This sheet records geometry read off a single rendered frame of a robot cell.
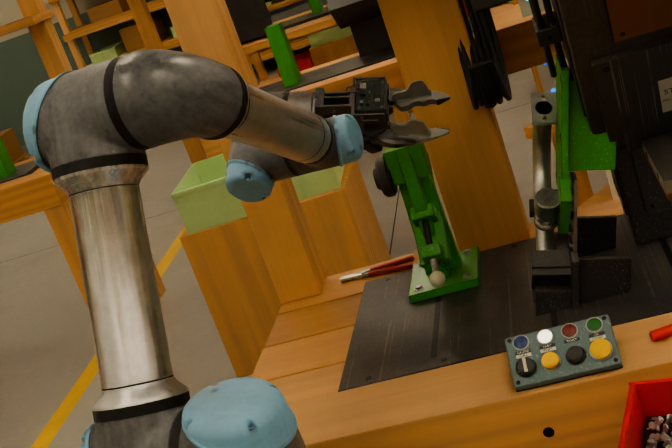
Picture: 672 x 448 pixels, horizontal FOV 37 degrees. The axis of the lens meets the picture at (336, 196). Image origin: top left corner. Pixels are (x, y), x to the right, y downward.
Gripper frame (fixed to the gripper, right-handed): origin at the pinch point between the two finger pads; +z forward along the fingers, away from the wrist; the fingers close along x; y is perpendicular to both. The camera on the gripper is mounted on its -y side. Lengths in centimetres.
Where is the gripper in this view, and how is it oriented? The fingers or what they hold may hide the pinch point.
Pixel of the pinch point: (442, 116)
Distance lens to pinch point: 164.5
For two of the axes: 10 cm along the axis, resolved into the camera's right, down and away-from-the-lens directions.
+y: -1.4, -4.3, -8.9
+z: 9.9, -0.2, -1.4
